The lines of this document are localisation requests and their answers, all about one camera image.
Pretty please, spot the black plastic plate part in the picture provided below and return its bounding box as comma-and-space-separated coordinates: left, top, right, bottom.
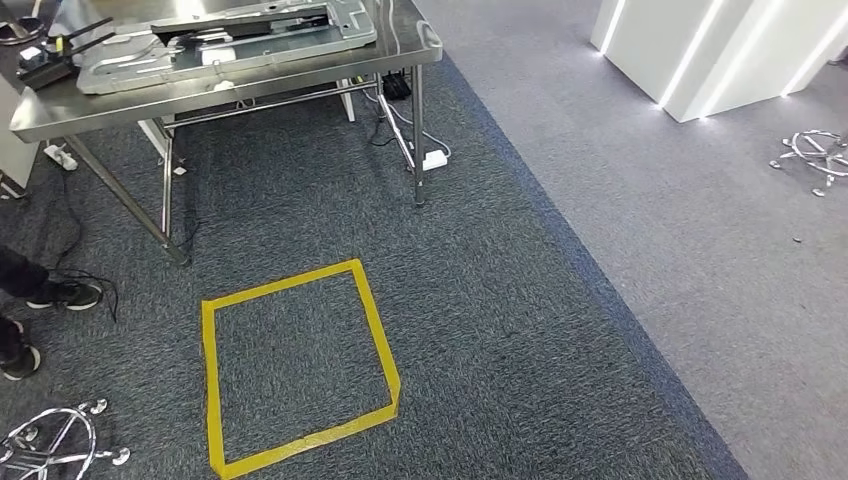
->
150, 3, 333, 46

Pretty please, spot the stainless steel workbench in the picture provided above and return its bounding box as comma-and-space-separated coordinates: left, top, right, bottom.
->
8, 0, 444, 266

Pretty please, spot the black power adapter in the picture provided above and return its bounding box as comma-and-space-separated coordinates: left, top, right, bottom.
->
382, 71, 413, 102

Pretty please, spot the yellow floor tape square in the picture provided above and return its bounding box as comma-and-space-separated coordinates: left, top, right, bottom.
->
201, 258, 403, 480

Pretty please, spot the white lit display plinth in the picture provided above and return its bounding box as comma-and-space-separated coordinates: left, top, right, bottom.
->
589, 0, 848, 125

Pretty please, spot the stamped sheet metal panel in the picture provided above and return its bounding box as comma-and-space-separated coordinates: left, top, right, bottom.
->
76, 0, 379, 96

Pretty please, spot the person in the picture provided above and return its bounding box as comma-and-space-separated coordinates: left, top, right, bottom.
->
0, 245, 104, 382

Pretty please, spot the black round stool chrome base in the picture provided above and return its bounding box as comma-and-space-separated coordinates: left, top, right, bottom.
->
0, 399, 132, 480
769, 129, 848, 199

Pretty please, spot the black wifi router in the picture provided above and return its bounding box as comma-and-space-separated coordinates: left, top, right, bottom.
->
16, 16, 117, 92

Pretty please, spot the white panel steel-leg table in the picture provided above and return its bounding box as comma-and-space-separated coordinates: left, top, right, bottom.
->
0, 72, 41, 200

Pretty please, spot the chrome round stanchion base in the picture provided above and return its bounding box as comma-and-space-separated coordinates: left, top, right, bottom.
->
0, 0, 48, 46

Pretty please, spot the white power cable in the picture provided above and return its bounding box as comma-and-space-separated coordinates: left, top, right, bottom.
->
362, 89, 453, 160

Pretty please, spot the black power cable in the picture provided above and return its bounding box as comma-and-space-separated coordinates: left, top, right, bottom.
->
367, 112, 399, 148

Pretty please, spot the black floor cable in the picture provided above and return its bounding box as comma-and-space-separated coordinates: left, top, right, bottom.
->
49, 168, 121, 324

